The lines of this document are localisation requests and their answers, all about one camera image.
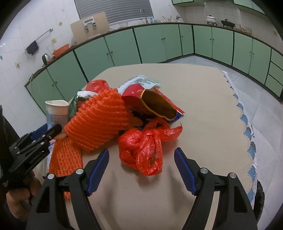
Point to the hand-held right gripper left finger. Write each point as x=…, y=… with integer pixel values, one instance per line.
x=100, y=171

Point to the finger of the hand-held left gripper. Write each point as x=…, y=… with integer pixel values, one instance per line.
x=25, y=137
x=52, y=131

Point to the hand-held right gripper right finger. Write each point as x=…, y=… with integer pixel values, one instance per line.
x=185, y=171

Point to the knotted red plastic bag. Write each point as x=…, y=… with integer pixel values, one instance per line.
x=141, y=150

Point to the blue and red snack packet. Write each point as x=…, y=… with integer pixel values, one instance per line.
x=178, y=115

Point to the black trash bin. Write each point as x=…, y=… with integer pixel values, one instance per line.
x=259, y=199

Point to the white and green packet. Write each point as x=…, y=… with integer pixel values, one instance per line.
x=146, y=82

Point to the person's left hand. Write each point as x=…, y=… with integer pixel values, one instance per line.
x=21, y=200

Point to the white paper cup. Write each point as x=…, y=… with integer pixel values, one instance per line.
x=55, y=115

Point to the green snack packet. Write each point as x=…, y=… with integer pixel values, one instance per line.
x=72, y=108

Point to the small orange foam net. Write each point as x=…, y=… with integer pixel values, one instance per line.
x=66, y=159

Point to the large orange foam net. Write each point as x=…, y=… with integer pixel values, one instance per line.
x=97, y=119

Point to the crumpled red plastic bag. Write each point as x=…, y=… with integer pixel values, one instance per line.
x=97, y=85

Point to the steel electric kettle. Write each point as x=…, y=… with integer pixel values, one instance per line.
x=45, y=58

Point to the white and blue lace cloth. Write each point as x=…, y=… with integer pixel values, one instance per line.
x=248, y=132

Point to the red paper cup gold inside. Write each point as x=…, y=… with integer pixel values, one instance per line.
x=132, y=97

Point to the orange plastic basin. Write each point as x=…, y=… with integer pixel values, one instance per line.
x=62, y=49

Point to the dark hanging towel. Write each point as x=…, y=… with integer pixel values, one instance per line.
x=33, y=47

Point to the metal towel bar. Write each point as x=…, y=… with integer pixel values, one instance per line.
x=44, y=34

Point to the white metal holder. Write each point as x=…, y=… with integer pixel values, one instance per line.
x=88, y=21

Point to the cardboard box with scale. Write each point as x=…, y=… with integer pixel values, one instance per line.
x=100, y=24

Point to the row of green base cabinets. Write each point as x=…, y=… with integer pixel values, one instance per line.
x=154, y=44

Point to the grey window blind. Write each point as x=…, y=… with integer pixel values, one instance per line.
x=110, y=8

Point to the chrome sink faucet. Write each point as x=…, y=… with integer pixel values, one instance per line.
x=146, y=20

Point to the utensil rack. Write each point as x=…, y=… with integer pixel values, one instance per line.
x=167, y=19

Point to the row of glass jars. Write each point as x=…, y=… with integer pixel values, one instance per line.
x=243, y=28

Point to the white lidded pot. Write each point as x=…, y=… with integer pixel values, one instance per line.
x=211, y=19

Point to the black wok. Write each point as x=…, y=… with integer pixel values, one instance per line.
x=227, y=22

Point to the wall hook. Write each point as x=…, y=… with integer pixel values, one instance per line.
x=17, y=65

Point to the green wall cabinets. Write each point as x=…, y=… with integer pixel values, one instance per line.
x=183, y=1

